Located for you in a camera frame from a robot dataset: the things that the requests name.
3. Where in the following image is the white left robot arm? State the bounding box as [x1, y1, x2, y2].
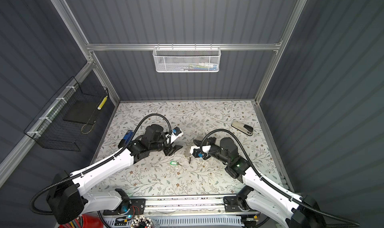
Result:
[46, 124, 184, 225]

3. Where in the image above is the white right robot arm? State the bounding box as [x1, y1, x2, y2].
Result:
[190, 137, 326, 228]

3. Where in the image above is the green key tag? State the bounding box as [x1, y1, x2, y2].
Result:
[170, 161, 181, 166]

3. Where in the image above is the blue stapler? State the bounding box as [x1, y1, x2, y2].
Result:
[118, 130, 133, 149]

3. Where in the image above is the yellow marker pen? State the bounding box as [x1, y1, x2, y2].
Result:
[97, 95, 108, 110]

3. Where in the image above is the black pad in basket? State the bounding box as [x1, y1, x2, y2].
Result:
[63, 101, 101, 125]

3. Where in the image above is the red round object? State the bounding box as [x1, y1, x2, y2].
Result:
[58, 213, 104, 228]

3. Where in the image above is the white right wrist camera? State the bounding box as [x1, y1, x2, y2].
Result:
[192, 146, 211, 159]

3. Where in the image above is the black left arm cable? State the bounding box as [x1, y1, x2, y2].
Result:
[29, 113, 173, 216]

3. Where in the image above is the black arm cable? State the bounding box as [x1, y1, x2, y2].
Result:
[200, 128, 361, 227]
[29, 113, 173, 216]

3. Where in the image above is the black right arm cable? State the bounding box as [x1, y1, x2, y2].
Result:
[200, 128, 361, 227]

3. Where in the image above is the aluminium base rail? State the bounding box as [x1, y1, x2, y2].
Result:
[131, 194, 260, 217]

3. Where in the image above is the white perforated cable tray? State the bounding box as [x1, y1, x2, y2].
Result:
[103, 215, 245, 228]

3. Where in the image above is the round LED ring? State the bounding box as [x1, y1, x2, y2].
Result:
[130, 215, 154, 228]

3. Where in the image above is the white wire mesh basket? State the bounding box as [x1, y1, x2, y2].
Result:
[153, 48, 222, 73]

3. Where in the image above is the black wire basket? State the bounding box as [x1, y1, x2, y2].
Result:
[24, 78, 109, 152]

